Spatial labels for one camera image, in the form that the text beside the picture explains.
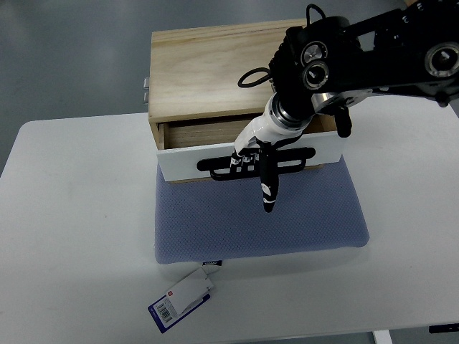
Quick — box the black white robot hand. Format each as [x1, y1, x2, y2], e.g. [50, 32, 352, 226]
[230, 103, 310, 213]

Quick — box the white table leg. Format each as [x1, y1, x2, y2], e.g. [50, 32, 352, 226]
[372, 330, 393, 344]

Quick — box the metal bracket behind cabinet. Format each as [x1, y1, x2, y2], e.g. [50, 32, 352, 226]
[143, 77, 149, 105]

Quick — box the white blue paper tag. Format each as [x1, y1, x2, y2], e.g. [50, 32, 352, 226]
[148, 267, 214, 334]

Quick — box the black object table edge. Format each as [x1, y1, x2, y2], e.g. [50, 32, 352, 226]
[429, 323, 459, 334]

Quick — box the wooden drawer cabinet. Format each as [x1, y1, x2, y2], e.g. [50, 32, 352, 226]
[147, 18, 346, 186]

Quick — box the white drawer black handle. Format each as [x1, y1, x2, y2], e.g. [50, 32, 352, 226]
[151, 115, 346, 182]

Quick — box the blue mesh cushion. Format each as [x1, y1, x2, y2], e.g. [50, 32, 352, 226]
[155, 160, 369, 264]

